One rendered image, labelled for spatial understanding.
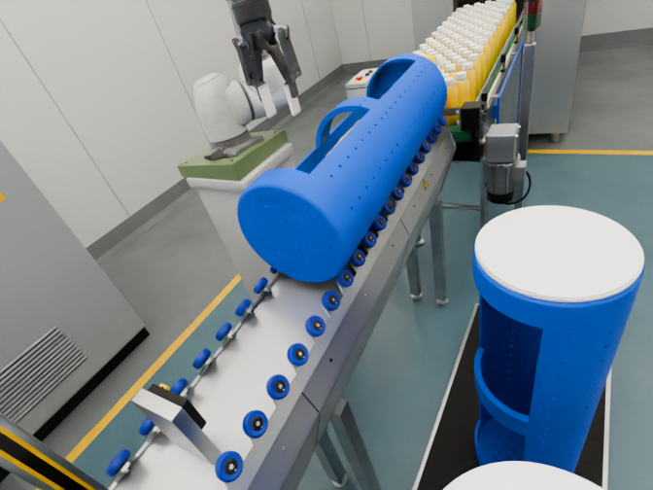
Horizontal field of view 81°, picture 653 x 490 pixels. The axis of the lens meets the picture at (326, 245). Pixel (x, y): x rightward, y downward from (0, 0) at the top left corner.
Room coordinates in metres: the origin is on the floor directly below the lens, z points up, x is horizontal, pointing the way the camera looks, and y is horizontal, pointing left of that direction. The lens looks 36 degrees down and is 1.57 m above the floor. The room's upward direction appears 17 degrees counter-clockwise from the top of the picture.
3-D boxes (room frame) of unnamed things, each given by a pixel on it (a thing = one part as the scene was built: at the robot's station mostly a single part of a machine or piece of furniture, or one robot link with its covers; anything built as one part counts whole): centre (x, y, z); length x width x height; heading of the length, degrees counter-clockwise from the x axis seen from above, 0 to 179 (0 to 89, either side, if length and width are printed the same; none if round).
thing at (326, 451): (0.67, 0.21, 0.31); 0.06 x 0.06 x 0.63; 52
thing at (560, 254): (0.52, -0.41, 1.03); 0.28 x 0.28 x 0.01
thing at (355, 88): (1.79, -0.38, 1.05); 0.20 x 0.10 x 0.10; 142
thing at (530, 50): (1.54, -1.01, 0.55); 0.04 x 0.04 x 1.10; 52
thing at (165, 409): (0.40, 0.33, 1.00); 0.10 x 0.04 x 0.15; 52
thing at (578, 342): (0.52, -0.41, 0.59); 0.28 x 0.28 x 0.88
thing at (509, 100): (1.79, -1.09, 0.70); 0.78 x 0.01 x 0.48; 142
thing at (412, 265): (1.44, -0.39, 0.31); 0.06 x 0.06 x 0.63; 52
